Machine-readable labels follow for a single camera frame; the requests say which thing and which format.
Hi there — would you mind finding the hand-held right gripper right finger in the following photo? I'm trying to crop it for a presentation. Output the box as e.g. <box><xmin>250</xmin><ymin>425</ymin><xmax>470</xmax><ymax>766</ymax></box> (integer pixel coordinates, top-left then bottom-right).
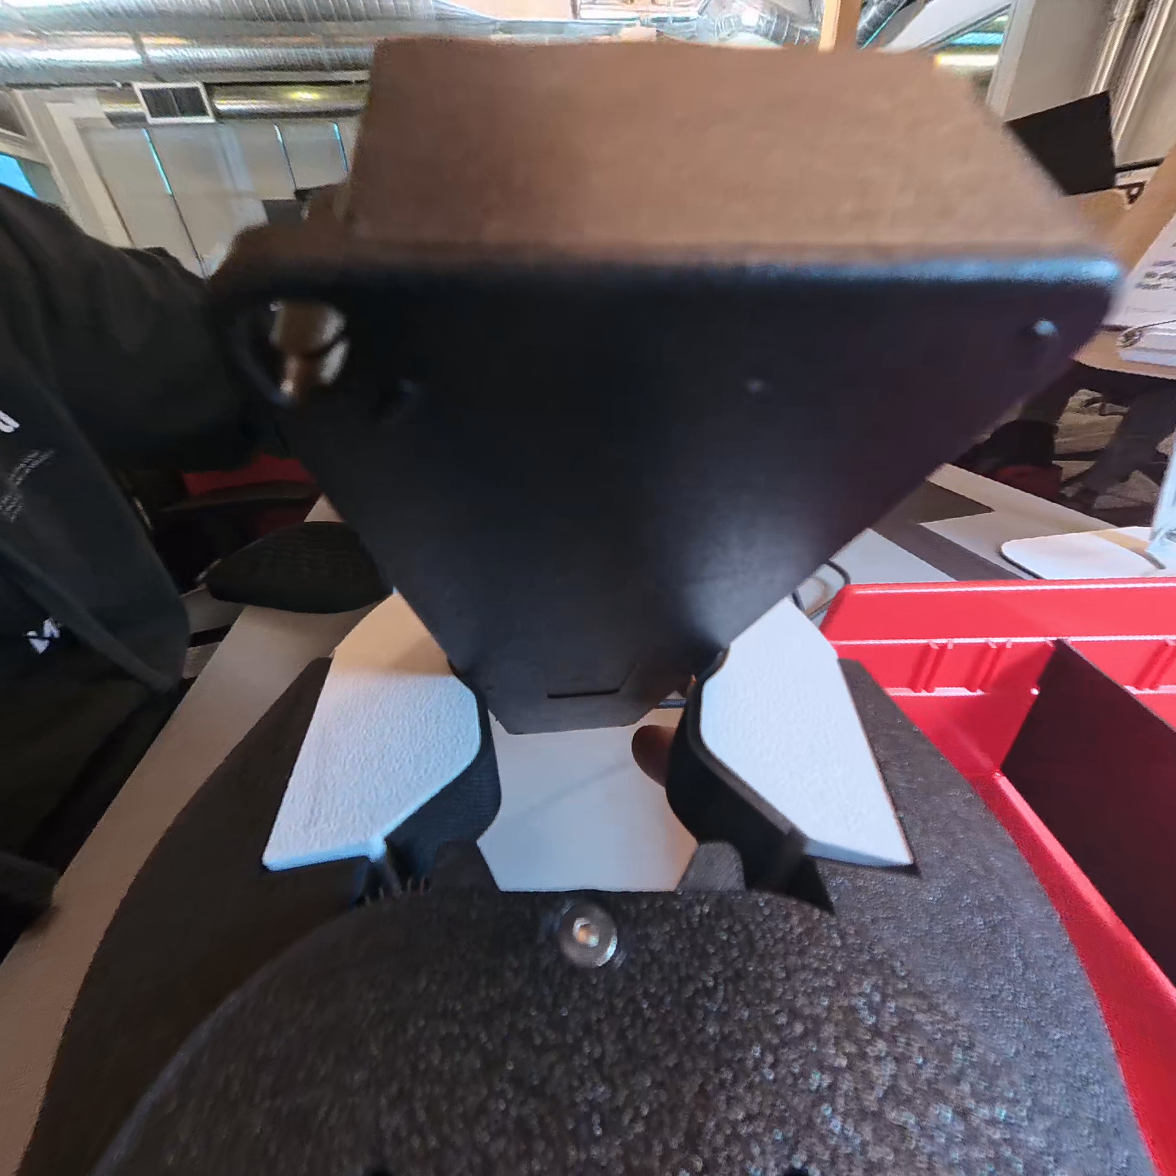
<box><xmin>664</xmin><ymin>595</ymin><xmax>917</xmax><ymax>870</ymax></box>

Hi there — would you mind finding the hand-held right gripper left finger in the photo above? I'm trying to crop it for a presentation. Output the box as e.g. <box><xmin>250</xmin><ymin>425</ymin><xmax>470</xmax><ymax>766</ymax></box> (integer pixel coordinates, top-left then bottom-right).
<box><xmin>261</xmin><ymin>593</ymin><xmax>503</xmax><ymax>872</ymax></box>

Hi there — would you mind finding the long black hub cable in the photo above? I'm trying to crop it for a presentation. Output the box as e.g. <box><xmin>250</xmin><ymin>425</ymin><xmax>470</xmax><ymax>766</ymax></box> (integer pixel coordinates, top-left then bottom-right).
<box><xmin>793</xmin><ymin>561</ymin><xmax>849</xmax><ymax>619</ymax></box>

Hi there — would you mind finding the red plastic bin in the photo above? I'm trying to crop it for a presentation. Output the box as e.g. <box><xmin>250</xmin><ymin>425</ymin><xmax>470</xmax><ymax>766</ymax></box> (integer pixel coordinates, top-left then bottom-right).
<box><xmin>819</xmin><ymin>580</ymin><xmax>1176</xmax><ymax>1176</ymax></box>

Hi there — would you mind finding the person's left forearm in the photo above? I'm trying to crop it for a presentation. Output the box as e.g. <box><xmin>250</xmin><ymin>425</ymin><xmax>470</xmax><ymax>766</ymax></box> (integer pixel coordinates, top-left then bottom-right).
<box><xmin>0</xmin><ymin>185</ymin><xmax>276</xmax><ymax>478</ymax></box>

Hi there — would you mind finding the person's right hand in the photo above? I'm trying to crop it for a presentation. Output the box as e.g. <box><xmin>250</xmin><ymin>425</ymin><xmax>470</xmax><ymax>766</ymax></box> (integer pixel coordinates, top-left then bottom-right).
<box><xmin>631</xmin><ymin>722</ymin><xmax>677</xmax><ymax>788</ymax></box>

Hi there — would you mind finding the person's left hand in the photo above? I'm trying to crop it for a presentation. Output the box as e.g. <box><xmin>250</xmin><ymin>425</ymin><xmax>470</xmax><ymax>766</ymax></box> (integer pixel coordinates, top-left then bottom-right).
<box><xmin>271</xmin><ymin>301</ymin><xmax>352</xmax><ymax>401</ymax></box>

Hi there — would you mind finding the black textured rounded object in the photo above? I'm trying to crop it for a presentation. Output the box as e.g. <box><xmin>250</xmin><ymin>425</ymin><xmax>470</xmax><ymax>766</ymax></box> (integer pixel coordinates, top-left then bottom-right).
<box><xmin>202</xmin><ymin>523</ymin><xmax>391</xmax><ymax>615</ymax></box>

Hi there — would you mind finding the black divider panel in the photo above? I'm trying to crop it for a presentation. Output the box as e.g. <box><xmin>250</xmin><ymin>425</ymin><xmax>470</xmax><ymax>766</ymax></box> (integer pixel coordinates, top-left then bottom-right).
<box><xmin>1000</xmin><ymin>641</ymin><xmax>1176</xmax><ymax>984</ymax></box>

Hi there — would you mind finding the white metal stand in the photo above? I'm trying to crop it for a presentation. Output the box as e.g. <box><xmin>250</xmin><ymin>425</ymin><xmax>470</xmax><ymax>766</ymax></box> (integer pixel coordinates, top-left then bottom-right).
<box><xmin>998</xmin><ymin>460</ymin><xmax>1176</xmax><ymax>582</ymax></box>

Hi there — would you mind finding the red bag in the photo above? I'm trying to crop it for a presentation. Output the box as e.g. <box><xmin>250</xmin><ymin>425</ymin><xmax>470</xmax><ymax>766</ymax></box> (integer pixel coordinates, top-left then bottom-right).
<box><xmin>965</xmin><ymin>421</ymin><xmax>1063</xmax><ymax>497</ymax></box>

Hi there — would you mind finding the printed instruction sheet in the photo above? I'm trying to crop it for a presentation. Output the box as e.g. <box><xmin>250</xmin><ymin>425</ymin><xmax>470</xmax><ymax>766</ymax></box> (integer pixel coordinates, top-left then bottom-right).
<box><xmin>1107</xmin><ymin>216</ymin><xmax>1176</xmax><ymax>360</ymax></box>

